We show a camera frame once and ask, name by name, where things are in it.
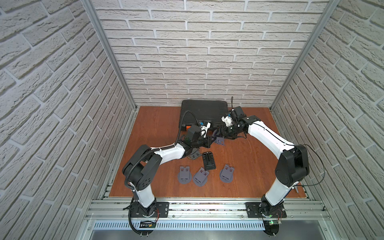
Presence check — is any corner aluminium profile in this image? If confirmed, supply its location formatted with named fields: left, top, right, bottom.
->
left=270, top=0, right=340, bottom=111
left=82, top=0, right=138, bottom=110

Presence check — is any purple-grey phone stand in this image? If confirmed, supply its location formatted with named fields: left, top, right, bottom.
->
left=213, top=137, right=225, bottom=146

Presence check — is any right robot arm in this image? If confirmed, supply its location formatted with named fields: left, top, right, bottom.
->
left=218, top=116, right=309, bottom=217

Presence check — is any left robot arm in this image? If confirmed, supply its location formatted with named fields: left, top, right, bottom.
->
left=122, top=121, right=214, bottom=209

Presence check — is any right corner aluminium profile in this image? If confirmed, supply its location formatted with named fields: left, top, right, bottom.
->
left=270, top=0, right=340, bottom=111

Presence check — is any grey phone stand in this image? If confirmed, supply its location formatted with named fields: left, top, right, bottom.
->
left=220, top=164, right=235, bottom=183
left=193, top=168, right=209, bottom=187
left=178, top=166, right=192, bottom=185

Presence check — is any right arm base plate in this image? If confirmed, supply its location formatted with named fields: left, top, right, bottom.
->
left=245, top=202, right=287, bottom=219

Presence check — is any black phone stand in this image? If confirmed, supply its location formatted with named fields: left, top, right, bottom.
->
left=202, top=152, right=216, bottom=171

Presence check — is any aluminium front rail frame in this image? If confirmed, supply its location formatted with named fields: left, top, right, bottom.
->
left=76, top=198, right=340, bottom=240

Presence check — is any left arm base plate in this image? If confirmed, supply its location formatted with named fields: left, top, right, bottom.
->
left=130, top=202, right=170, bottom=218

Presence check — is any dark grey stand wooden base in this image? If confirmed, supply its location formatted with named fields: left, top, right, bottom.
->
left=187, top=149, right=202, bottom=160

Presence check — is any black plastic tool case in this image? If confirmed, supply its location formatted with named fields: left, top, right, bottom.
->
left=179, top=100, right=229, bottom=132

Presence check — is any grey phone stand lower left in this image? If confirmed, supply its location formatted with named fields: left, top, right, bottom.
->
left=178, top=166, right=192, bottom=185

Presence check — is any grey phone stand lower right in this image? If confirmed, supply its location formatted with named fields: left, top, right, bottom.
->
left=220, top=164, right=235, bottom=183

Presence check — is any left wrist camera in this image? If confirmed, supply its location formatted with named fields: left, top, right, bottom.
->
left=200, top=121, right=211, bottom=138

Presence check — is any grey phone stand lower middle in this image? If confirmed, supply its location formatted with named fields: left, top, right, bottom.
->
left=193, top=168, right=209, bottom=187

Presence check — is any left corner aluminium profile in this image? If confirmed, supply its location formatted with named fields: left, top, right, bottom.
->
left=82, top=0, right=138, bottom=110

